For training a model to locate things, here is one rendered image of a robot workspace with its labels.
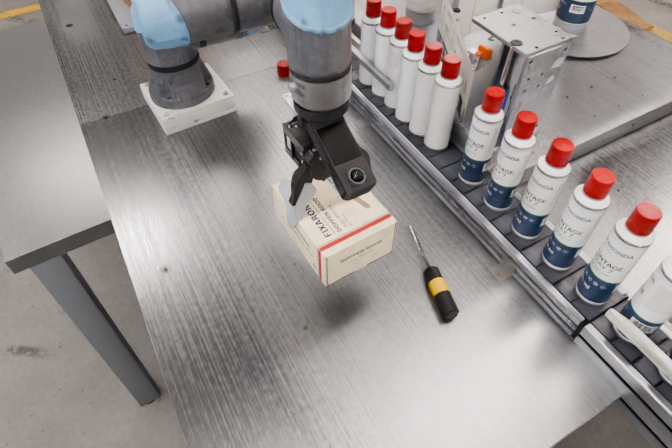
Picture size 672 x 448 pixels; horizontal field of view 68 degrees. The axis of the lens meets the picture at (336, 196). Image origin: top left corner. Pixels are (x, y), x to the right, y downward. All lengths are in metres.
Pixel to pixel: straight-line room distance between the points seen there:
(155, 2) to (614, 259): 0.68
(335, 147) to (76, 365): 1.46
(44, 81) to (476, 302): 1.19
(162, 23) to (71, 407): 1.45
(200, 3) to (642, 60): 1.17
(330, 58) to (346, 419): 0.51
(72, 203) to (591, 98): 1.16
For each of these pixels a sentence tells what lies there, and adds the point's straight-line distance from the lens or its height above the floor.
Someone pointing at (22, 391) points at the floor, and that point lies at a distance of 1.96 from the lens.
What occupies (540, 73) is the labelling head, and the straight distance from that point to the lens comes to 0.95.
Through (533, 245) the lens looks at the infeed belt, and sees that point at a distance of 0.94.
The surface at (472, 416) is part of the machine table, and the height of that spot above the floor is 0.83.
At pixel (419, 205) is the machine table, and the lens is 1.01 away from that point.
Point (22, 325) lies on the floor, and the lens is 2.09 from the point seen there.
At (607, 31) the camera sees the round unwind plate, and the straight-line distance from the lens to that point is 1.58.
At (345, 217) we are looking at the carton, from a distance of 0.73.
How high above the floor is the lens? 1.58
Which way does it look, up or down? 48 degrees down
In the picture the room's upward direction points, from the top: straight up
